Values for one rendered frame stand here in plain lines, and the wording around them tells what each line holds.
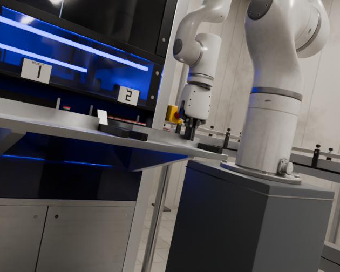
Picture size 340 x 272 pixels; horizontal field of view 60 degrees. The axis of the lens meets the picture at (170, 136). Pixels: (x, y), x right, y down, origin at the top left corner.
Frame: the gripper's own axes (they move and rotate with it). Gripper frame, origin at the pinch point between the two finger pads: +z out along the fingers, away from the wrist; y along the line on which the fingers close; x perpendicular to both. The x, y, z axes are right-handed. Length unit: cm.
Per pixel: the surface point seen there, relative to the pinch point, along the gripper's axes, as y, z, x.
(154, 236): -31, 54, -47
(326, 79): -247, -88, -88
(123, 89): 9.5, -11.9, -31.9
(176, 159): 0.5, 9.0, -3.5
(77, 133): 38.6, 4.9, 7.8
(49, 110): 41.4, 1.4, -6.2
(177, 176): -179, 52, -215
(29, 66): 43, -11, -32
